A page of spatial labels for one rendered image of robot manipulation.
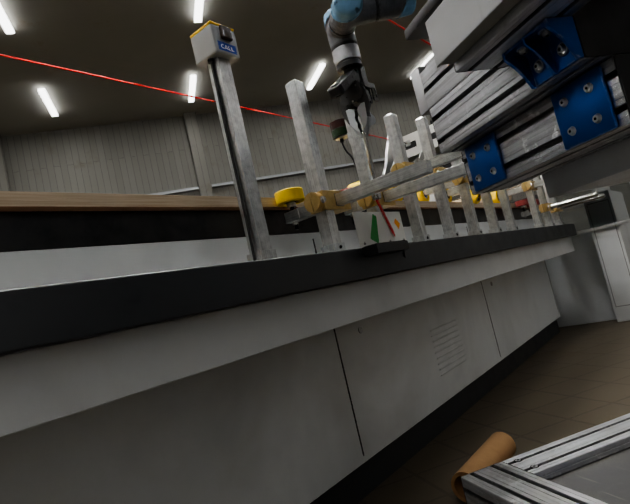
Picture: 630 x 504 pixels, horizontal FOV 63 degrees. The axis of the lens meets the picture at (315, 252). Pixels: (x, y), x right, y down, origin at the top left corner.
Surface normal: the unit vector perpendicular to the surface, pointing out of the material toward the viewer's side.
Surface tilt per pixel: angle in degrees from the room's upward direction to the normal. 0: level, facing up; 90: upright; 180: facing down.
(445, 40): 90
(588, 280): 90
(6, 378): 90
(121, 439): 90
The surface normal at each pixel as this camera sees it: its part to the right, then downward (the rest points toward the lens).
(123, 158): 0.26, -0.15
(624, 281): -0.61, 0.07
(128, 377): 0.76, -0.23
